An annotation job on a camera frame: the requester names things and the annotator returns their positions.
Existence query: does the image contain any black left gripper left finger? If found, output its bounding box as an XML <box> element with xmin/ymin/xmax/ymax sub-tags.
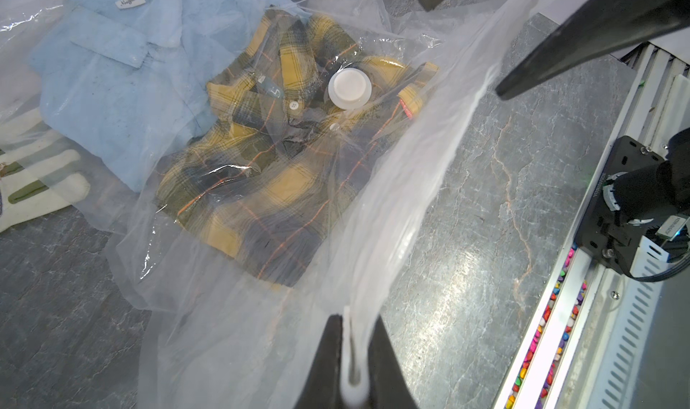
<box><xmin>294</xmin><ymin>315</ymin><xmax>344</xmax><ymax>409</ymax></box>

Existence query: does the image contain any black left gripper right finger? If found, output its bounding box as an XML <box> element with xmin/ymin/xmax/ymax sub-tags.
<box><xmin>368</xmin><ymin>317</ymin><xmax>418</xmax><ymax>409</ymax></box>

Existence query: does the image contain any white bag slider clip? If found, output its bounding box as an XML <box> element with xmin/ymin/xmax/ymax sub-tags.
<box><xmin>339</xmin><ymin>306</ymin><xmax>370</xmax><ymax>408</ymax></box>

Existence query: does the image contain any yellow plaid shirt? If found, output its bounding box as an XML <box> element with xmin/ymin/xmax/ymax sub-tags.
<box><xmin>156</xmin><ymin>8</ymin><xmax>438</xmax><ymax>287</ymax></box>

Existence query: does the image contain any clear plastic vacuum bag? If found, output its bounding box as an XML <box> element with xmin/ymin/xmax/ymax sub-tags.
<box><xmin>1</xmin><ymin>0</ymin><xmax>539</xmax><ymax>408</ymax></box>

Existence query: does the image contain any light blue shirt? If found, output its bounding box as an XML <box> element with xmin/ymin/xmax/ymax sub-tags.
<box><xmin>29</xmin><ymin>0</ymin><xmax>289</xmax><ymax>191</ymax></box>

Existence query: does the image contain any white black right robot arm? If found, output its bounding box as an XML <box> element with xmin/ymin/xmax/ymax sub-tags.
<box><xmin>495</xmin><ymin>0</ymin><xmax>689</xmax><ymax>278</ymax></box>

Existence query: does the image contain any white vacuum bag valve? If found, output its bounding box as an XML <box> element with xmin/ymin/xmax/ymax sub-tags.
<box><xmin>328</xmin><ymin>68</ymin><xmax>372</xmax><ymax>110</ymax></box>

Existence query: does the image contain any cream green work glove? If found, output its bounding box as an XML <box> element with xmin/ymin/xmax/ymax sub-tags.
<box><xmin>1</xmin><ymin>108</ymin><xmax>91</xmax><ymax>231</ymax></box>

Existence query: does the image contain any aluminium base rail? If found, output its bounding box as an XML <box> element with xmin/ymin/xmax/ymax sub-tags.
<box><xmin>494</xmin><ymin>43</ymin><xmax>689</xmax><ymax>408</ymax></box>

